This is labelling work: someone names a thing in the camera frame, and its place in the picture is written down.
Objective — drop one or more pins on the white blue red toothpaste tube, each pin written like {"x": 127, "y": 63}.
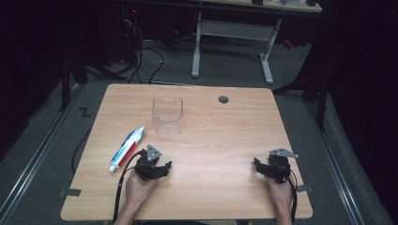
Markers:
{"x": 126, "y": 150}

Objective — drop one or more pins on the grey metal desk frame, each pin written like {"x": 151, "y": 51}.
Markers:
{"x": 234, "y": 30}

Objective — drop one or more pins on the person's left hand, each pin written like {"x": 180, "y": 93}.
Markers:
{"x": 137, "y": 190}

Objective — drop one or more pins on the grey tape piece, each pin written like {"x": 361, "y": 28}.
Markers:
{"x": 71, "y": 192}
{"x": 304, "y": 188}

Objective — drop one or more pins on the black round table grommet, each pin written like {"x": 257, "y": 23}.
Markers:
{"x": 223, "y": 99}

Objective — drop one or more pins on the person's right hand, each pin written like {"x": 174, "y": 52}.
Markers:
{"x": 281, "y": 195}

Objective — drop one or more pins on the clear plastic container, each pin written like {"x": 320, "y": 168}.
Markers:
{"x": 167, "y": 115}

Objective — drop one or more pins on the black metal stand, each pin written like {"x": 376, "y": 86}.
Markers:
{"x": 65, "y": 81}
{"x": 320, "y": 97}

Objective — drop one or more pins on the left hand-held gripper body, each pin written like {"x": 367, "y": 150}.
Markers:
{"x": 144, "y": 165}

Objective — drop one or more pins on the light wooden desk top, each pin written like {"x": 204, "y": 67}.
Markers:
{"x": 269, "y": 6}

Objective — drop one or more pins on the metal floor rail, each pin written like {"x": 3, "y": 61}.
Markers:
{"x": 336, "y": 168}
{"x": 34, "y": 159}

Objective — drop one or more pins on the small red object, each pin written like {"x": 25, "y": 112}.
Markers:
{"x": 288, "y": 44}

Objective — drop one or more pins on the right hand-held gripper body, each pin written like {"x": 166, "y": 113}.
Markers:
{"x": 280, "y": 165}

